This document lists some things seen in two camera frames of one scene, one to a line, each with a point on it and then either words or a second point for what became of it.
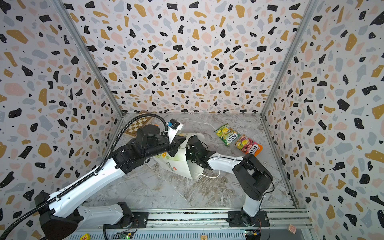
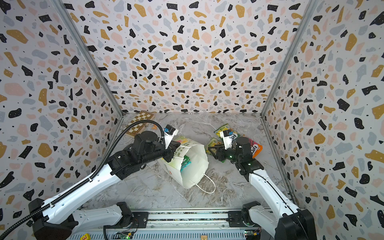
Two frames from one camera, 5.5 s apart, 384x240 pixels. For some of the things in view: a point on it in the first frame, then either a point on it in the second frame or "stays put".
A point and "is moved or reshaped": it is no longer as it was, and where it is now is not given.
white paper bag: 176,160 is moved or reshaped
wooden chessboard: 140,122 stays put
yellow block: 87,236 stays put
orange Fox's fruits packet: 248,146 stays put
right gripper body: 192,147 -> 222,152
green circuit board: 124,235 stays put
